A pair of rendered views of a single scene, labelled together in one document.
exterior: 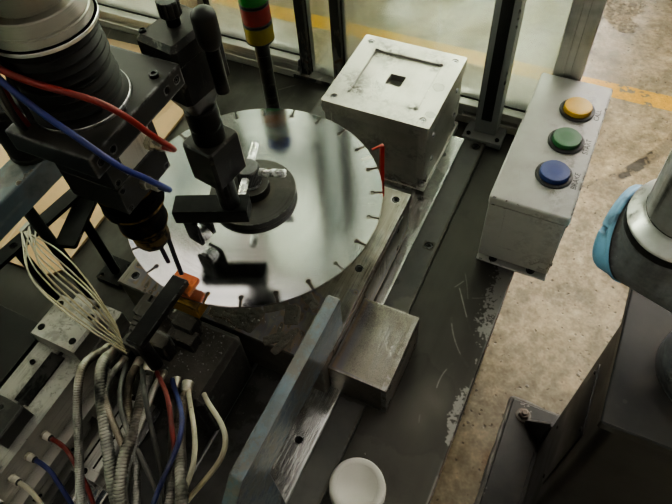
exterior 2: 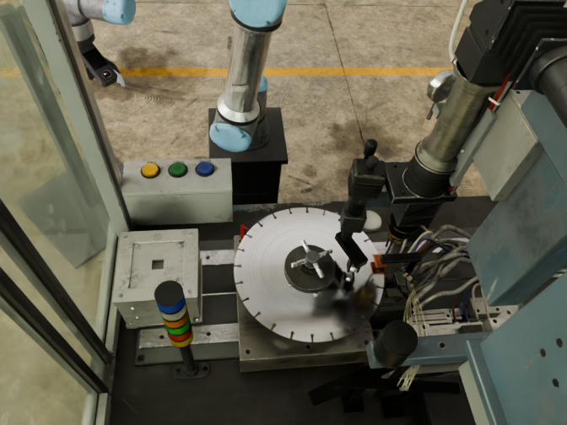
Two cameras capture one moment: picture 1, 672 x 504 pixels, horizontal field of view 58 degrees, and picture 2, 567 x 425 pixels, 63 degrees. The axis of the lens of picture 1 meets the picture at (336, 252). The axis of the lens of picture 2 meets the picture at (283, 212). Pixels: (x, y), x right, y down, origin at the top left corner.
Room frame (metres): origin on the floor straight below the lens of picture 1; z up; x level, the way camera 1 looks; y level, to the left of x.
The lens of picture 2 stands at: (0.91, 0.41, 1.83)
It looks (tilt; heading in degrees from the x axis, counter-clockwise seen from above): 54 degrees down; 228
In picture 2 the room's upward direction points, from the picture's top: 7 degrees clockwise
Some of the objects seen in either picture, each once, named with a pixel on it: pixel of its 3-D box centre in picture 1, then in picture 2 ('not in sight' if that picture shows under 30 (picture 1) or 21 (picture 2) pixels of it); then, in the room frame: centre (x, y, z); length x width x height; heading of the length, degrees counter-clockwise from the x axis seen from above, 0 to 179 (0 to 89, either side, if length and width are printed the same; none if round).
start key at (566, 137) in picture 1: (565, 141); (177, 170); (0.61, -0.35, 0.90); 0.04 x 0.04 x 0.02
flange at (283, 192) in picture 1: (252, 189); (310, 266); (0.52, 0.10, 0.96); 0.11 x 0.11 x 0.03
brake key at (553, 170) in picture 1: (553, 175); (204, 169); (0.55, -0.31, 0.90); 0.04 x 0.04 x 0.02
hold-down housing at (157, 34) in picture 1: (197, 99); (360, 196); (0.45, 0.11, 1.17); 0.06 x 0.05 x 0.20; 141
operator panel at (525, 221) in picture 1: (544, 174); (180, 192); (0.62, -0.33, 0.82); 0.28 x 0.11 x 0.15; 150
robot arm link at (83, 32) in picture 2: not in sight; (75, 27); (0.67, -0.70, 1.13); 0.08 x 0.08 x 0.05
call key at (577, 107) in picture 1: (577, 110); (150, 170); (0.67, -0.38, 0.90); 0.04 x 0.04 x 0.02
